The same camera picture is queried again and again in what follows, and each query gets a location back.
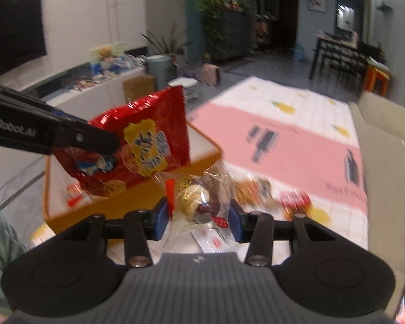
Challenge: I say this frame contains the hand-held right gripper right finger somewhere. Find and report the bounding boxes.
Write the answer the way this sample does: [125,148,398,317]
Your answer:
[228,198,329,267]

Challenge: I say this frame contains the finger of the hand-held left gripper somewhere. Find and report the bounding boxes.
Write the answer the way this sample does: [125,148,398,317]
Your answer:
[53,123,121,158]
[0,80,90,126]

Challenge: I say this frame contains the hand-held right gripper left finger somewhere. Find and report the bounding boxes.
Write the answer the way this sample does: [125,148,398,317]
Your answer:
[62,197,171,268]

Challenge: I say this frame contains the orange storage box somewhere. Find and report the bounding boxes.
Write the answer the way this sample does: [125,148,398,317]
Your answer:
[43,121,222,235]

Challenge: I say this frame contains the clear bag of chocolate balls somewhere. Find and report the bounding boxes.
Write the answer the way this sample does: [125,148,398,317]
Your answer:
[154,161,232,241]

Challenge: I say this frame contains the white packet with red label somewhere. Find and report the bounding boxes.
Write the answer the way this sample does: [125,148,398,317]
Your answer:
[190,228,234,254]

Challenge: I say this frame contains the orange patterned snack packet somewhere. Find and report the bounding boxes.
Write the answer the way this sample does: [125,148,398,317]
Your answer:
[234,175,278,210]

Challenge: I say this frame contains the small red snack packet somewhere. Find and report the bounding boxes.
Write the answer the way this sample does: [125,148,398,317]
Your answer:
[279,191,313,220]

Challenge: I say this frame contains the brown cardboard box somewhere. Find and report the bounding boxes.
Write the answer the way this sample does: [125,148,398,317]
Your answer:
[122,74,156,104]

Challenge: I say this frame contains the black television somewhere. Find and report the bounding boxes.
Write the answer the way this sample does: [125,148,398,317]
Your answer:
[0,0,48,81]

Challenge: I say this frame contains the pile of toys and packets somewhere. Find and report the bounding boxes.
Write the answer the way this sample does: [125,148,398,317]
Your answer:
[89,42,145,75]

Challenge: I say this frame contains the grey trash bin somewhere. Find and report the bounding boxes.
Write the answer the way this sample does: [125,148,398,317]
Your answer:
[145,54,176,90]

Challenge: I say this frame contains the pink and white tablecloth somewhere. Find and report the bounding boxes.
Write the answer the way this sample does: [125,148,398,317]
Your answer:
[30,76,370,271]

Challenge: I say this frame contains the white round rolling stool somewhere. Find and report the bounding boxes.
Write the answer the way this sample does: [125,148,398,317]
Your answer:
[168,77,199,101]

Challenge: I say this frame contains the potted plant with long leaves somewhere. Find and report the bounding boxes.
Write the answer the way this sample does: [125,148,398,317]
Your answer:
[141,23,190,65]

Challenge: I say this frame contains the person's striped clothing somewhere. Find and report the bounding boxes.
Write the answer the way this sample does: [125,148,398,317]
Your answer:
[0,194,28,318]

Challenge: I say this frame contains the small pink bag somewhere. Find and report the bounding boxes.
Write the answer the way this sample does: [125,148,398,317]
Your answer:
[202,62,222,86]

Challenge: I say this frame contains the beige sofa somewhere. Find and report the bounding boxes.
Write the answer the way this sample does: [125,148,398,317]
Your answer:
[349,91,405,324]

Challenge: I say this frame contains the bushy green plant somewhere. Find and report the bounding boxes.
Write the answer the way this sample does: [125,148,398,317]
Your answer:
[196,0,250,62]

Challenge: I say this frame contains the blue plastic bag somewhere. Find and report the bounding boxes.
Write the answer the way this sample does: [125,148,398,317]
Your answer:
[291,43,306,62]

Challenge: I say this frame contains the dark grey cabinet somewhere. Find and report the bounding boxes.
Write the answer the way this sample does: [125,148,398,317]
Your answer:
[219,8,254,62]

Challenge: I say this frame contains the black dining table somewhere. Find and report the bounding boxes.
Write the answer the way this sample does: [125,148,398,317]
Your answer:
[310,32,383,86]

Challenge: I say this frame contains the orange stool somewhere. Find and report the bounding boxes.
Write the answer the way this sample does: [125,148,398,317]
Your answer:
[362,63,392,97]

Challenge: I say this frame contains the framed wall picture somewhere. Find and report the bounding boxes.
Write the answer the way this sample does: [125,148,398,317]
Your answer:
[306,0,328,14]

